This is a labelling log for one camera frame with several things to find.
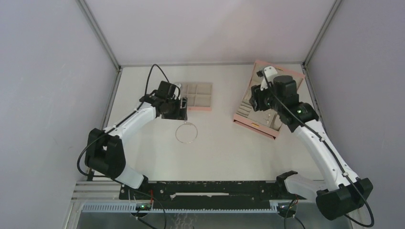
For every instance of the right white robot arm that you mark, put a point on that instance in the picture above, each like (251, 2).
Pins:
(342, 191)

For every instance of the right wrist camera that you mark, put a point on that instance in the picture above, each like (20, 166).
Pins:
(266, 74)

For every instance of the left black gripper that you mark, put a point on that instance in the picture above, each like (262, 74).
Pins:
(180, 114)

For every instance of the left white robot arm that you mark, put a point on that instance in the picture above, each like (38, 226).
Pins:
(104, 152)

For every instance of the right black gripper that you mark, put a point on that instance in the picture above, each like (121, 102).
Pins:
(255, 98)

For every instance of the pink jewelry box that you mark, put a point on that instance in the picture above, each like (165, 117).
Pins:
(254, 112)

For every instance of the black mounting rail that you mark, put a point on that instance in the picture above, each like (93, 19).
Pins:
(217, 194)

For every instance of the white slotted cable duct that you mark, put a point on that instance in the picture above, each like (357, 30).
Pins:
(99, 207)

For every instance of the pink compartment tray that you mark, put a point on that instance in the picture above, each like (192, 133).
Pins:
(199, 95)

